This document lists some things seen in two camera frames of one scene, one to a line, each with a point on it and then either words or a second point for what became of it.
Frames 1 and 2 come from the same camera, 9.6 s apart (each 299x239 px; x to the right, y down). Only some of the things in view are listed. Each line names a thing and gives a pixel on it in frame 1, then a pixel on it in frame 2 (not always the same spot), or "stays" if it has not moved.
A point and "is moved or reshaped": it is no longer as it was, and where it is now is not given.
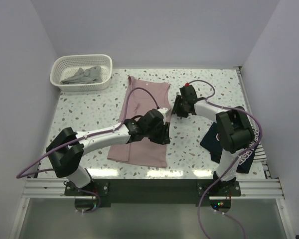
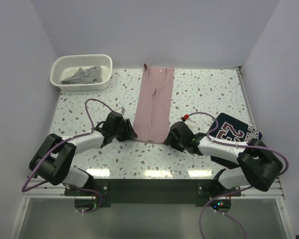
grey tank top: [90, 75] stays
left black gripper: [163, 138] → [129, 133]
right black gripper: [178, 99] → [169, 140]
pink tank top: [137, 98] is moved or reshaped
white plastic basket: [81, 72] stays
